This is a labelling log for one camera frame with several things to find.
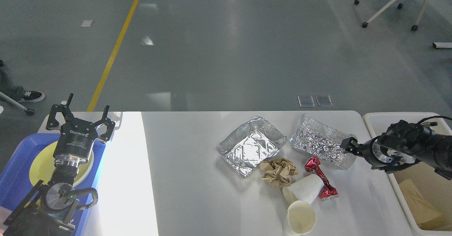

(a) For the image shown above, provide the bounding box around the lying white paper cup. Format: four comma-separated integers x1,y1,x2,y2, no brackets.
282,174,323,205

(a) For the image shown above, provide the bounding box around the yellow translucent plate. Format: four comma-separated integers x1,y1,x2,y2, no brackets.
29,141,95,187

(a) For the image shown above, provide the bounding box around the white plastic waste bin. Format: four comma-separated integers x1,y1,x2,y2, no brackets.
363,112,452,236

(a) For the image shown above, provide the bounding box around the white bar on floor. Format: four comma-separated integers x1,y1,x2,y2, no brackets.
432,42,452,49

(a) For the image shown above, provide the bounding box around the upright white paper cup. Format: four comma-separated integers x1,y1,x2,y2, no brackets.
282,200,316,236

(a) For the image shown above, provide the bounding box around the white office chair left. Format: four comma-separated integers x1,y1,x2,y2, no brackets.
0,92,35,116

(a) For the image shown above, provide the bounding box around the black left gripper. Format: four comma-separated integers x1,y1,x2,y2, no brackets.
46,93,115,166

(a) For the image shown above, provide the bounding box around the floor socket cover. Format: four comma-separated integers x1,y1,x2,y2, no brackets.
297,95,315,108
315,95,334,107

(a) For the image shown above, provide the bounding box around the right floor socket cover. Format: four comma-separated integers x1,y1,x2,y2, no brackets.
315,95,334,107

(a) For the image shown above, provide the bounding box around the brown paper bag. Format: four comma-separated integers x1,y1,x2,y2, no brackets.
398,179,451,232

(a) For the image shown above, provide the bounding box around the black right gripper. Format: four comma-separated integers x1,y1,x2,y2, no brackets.
341,137,392,170

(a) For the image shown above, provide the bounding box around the square aluminium foil tray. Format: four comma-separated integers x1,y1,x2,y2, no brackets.
216,116,287,178

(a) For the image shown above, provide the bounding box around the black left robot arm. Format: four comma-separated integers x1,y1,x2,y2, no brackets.
3,93,115,236

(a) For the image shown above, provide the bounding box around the red crumpled wrapper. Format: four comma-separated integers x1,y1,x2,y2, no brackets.
304,157,339,200

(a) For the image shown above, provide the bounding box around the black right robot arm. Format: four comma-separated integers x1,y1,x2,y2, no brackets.
340,118,452,180

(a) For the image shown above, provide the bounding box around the crumpled brown paper ball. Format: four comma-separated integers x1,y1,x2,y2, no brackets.
259,158,299,188

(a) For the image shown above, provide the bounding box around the left floor socket cover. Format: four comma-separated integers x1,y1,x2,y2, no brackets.
297,95,315,108

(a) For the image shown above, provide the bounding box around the person leg with sneaker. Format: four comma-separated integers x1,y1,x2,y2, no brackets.
0,69,45,103

